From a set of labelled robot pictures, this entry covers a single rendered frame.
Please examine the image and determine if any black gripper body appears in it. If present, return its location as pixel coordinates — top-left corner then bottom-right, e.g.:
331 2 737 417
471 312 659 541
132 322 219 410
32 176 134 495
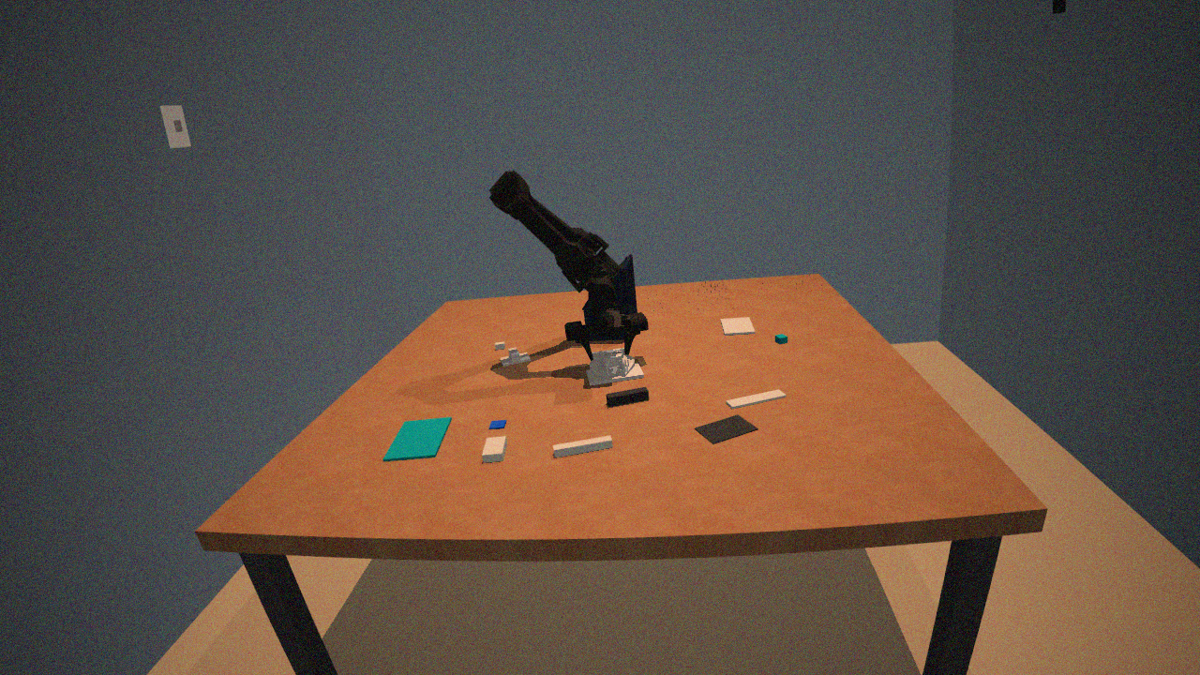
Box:
564 307 649 341

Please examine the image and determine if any teal flat rectangular plate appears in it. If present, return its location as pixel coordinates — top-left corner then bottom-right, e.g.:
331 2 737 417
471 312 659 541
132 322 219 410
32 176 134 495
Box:
382 417 452 461

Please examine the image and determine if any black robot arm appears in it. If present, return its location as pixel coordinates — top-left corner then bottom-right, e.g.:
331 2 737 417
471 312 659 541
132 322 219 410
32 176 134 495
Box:
490 171 630 338

